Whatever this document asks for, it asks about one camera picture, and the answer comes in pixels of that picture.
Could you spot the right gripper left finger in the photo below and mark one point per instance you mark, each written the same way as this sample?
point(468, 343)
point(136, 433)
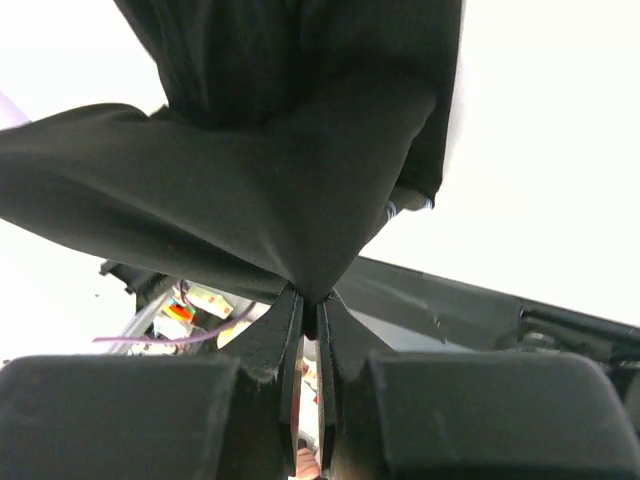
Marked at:
point(262, 421)

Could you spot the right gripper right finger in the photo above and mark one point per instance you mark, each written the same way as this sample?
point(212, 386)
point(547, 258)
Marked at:
point(349, 419)

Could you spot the black graphic t shirt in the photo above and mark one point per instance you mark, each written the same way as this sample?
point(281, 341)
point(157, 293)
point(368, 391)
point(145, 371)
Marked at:
point(289, 127)

